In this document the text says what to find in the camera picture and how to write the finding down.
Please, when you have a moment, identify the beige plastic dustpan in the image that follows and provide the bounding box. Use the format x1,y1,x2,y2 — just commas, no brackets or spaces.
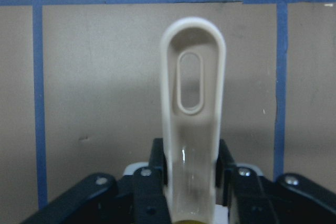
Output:
160,17,226,223

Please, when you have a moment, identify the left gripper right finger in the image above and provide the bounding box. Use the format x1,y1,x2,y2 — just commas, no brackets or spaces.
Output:
216,140,335,223

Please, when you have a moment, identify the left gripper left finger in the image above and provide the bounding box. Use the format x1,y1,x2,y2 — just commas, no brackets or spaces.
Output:
24,138,172,223

